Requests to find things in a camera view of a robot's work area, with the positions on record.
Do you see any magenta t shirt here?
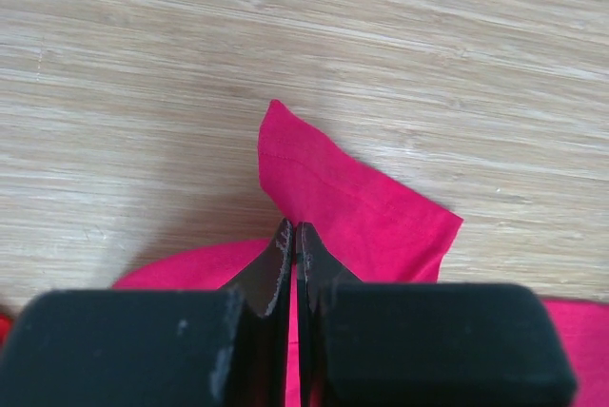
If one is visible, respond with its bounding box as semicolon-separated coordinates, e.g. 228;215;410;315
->
113;100;608;406

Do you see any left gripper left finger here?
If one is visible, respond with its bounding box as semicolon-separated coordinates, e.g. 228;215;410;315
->
218;219;294;406

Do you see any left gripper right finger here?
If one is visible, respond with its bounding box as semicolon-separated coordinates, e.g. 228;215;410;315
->
295;223;366;406

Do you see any folded red t shirt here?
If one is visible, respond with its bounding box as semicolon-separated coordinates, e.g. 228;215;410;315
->
0;313;13;347

